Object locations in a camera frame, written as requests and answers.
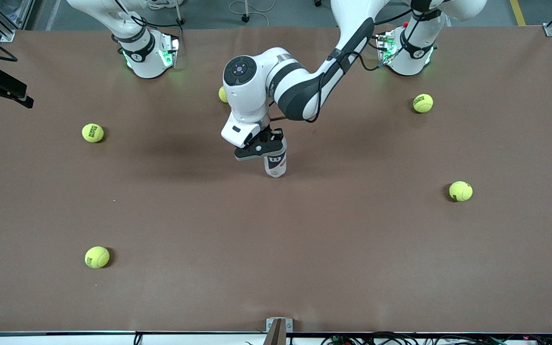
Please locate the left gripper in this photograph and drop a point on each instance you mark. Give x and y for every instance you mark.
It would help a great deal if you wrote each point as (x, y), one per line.
(276, 133)

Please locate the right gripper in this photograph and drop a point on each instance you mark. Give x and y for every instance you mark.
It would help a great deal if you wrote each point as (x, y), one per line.
(3, 84)

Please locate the clear Wilson tennis ball can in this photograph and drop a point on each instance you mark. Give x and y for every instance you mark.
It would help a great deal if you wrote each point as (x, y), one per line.
(276, 165)

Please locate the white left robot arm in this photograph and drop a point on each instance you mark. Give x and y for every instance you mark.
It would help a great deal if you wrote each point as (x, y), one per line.
(300, 91)

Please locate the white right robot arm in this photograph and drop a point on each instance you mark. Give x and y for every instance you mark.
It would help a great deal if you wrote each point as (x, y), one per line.
(144, 62)

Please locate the yellow-green tennis ball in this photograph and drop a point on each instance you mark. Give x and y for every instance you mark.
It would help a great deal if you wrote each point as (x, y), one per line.
(222, 95)
(460, 190)
(92, 132)
(97, 257)
(422, 103)

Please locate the stand leg with caster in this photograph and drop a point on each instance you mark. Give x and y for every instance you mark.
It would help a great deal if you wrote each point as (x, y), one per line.
(244, 9)

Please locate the thin pole with caster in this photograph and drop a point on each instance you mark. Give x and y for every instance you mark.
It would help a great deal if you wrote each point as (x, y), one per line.
(178, 18)

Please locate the white shoe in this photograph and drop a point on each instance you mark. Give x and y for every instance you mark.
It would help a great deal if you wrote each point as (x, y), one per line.
(163, 4)

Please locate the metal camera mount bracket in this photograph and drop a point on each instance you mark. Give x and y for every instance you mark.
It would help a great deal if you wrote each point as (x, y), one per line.
(278, 330)

